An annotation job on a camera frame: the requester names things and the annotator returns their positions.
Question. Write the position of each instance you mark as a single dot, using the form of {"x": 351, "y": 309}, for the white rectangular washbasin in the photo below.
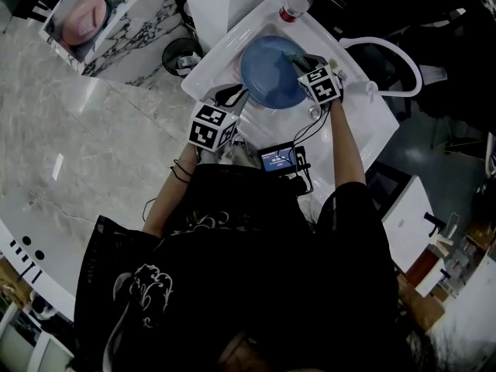
{"x": 410, "y": 223}

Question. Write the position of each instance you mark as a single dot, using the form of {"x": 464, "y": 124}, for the black mesh wastebasket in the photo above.
{"x": 180, "y": 54}

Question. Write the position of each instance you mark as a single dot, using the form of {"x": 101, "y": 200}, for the pink basin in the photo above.
{"x": 83, "y": 19}

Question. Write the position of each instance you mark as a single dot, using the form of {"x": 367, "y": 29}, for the person's right forearm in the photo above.
{"x": 346, "y": 149}

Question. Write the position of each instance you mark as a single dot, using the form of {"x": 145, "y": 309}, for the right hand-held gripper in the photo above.
{"x": 321, "y": 85}

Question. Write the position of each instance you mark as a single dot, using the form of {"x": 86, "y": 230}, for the small black screen device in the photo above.
{"x": 277, "y": 158}

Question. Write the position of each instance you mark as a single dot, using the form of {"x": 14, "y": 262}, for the white ceramic sink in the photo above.
{"x": 360, "y": 130}

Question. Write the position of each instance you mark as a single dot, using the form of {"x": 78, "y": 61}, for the white square column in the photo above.
{"x": 224, "y": 2}

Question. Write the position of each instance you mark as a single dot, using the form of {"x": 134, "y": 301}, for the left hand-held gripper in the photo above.
{"x": 207, "y": 126}

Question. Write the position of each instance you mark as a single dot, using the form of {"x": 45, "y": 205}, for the brown wooden cabinet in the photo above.
{"x": 424, "y": 267}

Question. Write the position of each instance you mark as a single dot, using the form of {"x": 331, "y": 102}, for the white panel with holes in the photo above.
{"x": 42, "y": 254}

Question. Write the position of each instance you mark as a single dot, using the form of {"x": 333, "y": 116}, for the green scrubbing sponge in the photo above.
{"x": 296, "y": 58}

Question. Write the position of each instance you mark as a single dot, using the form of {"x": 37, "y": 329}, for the metal sink drain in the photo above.
{"x": 314, "y": 111}

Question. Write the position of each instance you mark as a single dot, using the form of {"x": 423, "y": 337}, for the black metal washbasin stand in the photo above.
{"x": 387, "y": 190}

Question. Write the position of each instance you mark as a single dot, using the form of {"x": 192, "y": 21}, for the black faucet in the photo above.
{"x": 435, "y": 221}

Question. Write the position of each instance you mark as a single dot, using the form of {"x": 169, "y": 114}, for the marble pattern sink cabinet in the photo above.
{"x": 135, "y": 37}

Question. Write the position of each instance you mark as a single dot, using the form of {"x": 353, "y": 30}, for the person's black printed shirt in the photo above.
{"x": 240, "y": 277}

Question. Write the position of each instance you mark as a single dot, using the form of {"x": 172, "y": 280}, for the person's left forearm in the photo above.
{"x": 166, "y": 200}

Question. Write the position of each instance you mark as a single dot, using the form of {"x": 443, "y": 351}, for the large blue plate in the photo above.
{"x": 267, "y": 72}

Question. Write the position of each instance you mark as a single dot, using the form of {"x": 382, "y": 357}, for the clear bottle with red cap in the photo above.
{"x": 296, "y": 6}

